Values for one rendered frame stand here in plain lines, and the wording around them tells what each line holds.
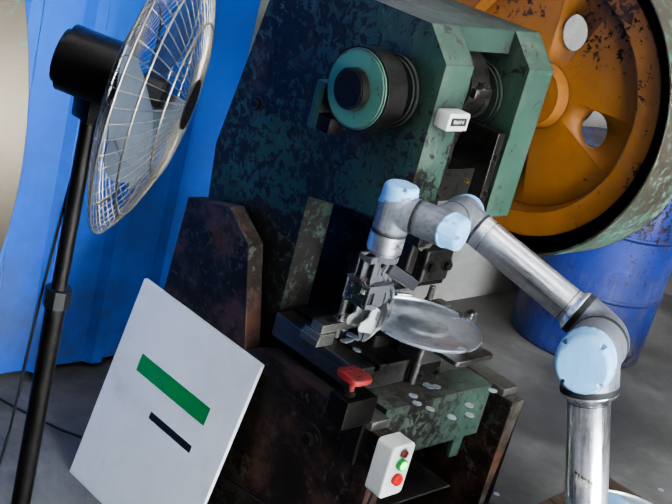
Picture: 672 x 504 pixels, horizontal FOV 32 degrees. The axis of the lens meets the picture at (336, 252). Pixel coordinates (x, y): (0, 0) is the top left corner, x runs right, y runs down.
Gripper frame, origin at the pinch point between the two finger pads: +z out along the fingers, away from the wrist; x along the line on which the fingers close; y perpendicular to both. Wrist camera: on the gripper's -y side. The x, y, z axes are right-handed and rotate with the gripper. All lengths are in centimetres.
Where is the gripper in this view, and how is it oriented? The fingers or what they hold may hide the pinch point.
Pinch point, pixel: (366, 335)
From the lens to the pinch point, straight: 254.0
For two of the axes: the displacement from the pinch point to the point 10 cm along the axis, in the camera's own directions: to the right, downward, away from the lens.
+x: 6.6, 4.2, -6.3
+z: -2.4, 9.1, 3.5
